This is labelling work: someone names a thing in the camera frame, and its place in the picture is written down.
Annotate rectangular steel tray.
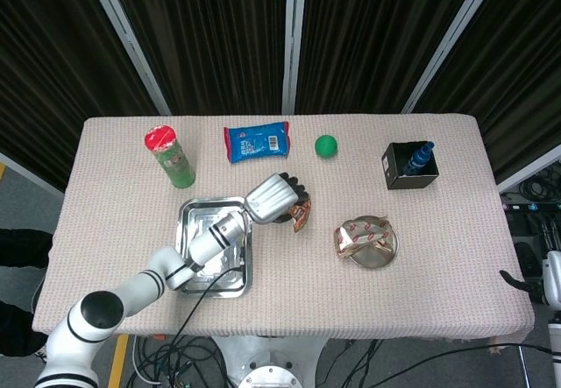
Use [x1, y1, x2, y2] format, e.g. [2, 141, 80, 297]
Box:
[174, 194, 253, 300]

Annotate gold foil snack wrapper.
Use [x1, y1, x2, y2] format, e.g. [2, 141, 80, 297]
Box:
[334, 215, 393, 258]

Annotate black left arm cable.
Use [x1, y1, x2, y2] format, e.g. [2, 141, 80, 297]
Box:
[168, 263, 246, 354]

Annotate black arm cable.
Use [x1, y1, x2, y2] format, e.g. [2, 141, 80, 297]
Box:
[168, 263, 246, 354]
[385, 342, 553, 388]

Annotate green ball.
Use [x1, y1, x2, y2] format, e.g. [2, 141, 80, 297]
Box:
[314, 133, 339, 160]

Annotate black cables by power strip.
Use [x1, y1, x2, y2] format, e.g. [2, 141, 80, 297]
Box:
[499, 159, 561, 203]

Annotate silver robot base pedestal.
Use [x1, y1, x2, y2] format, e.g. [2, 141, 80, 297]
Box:
[209, 335, 330, 388]

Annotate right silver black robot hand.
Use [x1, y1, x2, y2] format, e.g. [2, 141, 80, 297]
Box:
[499, 250, 561, 308]

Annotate black power strip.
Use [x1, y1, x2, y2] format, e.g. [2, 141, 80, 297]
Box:
[503, 201, 561, 213]

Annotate white partition base rail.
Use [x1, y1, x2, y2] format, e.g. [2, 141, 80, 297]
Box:
[0, 151, 66, 197]
[496, 142, 561, 194]

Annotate black open box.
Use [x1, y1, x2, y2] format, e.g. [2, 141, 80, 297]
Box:
[380, 140, 440, 191]

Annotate beige waffle tablecloth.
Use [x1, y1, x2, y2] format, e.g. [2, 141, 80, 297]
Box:
[32, 114, 536, 342]

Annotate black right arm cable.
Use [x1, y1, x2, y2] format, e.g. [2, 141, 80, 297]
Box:
[385, 342, 553, 388]

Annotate round steel plate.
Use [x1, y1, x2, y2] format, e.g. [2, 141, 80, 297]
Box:
[339, 215, 401, 271]

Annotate dark pleated curtain panel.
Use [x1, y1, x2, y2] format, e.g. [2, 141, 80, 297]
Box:
[295, 0, 486, 116]
[0, 0, 160, 190]
[414, 0, 561, 184]
[104, 0, 291, 116]

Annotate blue bottle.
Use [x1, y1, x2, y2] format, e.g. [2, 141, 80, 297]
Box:
[402, 140, 436, 177]

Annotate blue cookie package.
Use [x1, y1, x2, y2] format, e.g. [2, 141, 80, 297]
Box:
[223, 120, 291, 165]

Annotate white partition frame post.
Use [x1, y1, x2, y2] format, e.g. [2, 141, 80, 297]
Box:
[400, 0, 506, 115]
[82, 0, 173, 116]
[281, 0, 309, 116]

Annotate green orange snack bag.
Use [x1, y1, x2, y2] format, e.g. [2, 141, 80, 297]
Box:
[288, 196, 313, 234]

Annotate tangled floor cable bundle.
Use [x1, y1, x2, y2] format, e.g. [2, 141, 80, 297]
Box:
[126, 335, 236, 388]

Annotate black clothed person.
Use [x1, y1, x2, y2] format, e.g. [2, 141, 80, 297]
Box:
[0, 228, 54, 363]

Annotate green chips can red lid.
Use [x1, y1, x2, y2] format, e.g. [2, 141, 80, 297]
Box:
[144, 125, 196, 189]

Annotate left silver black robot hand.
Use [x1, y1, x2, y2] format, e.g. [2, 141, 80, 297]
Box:
[242, 172, 311, 225]

